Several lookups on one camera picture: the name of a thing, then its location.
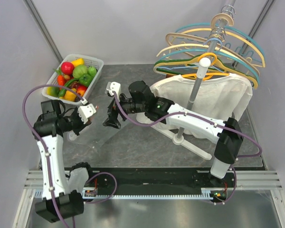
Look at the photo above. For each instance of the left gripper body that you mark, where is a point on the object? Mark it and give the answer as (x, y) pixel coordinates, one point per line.
(73, 122)

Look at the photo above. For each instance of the yellow orange fruit toy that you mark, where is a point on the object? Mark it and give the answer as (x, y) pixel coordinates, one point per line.
(69, 96)

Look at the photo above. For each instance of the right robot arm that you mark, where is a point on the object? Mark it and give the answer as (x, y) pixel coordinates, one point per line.
(145, 109)

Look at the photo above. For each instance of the white t-shirt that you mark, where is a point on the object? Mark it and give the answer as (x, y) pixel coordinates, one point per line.
(219, 98)

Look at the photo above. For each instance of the red peach toy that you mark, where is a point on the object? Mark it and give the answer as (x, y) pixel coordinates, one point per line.
(81, 90)

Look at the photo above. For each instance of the red apple toy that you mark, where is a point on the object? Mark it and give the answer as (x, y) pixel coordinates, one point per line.
(67, 68)

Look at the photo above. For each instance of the teal hanger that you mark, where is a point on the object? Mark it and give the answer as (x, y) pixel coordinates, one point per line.
(240, 33)

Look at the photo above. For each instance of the green bell pepper toy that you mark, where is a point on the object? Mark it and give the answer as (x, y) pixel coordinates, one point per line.
(86, 80)

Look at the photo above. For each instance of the orange plastic hanger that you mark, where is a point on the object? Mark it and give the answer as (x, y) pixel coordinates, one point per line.
(205, 61)

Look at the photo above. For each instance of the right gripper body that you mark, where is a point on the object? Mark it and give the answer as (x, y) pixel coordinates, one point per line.
(113, 113)

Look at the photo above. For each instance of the clothes rack stand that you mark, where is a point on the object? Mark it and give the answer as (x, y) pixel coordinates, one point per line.
(199, 80)

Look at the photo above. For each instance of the clear zip top bag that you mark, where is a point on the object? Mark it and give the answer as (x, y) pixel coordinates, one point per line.
(95, 134)

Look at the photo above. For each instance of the beige wooden hanger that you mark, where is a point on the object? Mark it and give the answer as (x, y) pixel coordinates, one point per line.
(224, 48)

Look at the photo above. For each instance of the small green fruit toy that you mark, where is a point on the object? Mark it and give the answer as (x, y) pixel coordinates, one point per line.
(92, 71)

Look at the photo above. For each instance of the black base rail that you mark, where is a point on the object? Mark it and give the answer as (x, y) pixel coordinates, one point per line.
(157, 183)

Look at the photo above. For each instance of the green hanger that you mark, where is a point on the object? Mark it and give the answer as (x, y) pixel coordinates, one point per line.
(218, 64)

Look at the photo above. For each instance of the green cabbage toy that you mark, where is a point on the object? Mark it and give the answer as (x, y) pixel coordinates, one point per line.
(79, 71)

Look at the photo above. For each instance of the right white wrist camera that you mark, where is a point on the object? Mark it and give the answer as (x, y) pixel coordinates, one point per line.
(113, 88)

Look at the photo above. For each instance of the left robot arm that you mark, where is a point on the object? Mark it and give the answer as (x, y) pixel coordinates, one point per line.
(62, 193)

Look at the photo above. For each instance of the orange carrot toy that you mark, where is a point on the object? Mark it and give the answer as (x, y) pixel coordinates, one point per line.
(61, 80)

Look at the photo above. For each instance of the yellow green mango toy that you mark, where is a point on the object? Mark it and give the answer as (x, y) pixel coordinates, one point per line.
(53, 91)

